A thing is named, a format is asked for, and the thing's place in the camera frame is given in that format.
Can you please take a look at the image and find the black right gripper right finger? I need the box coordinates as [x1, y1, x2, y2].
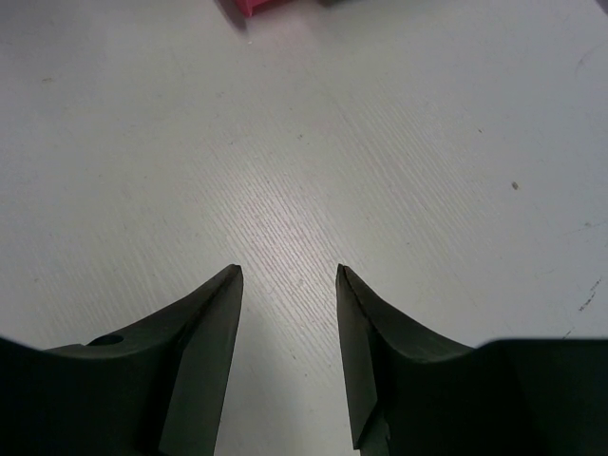
[335, 265, 607, 455]

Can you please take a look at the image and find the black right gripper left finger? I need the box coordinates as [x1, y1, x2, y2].
[1, 265, 243, 455]

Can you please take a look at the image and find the black drawer cabinet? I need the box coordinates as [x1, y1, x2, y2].
[318, 0, 359, 8]

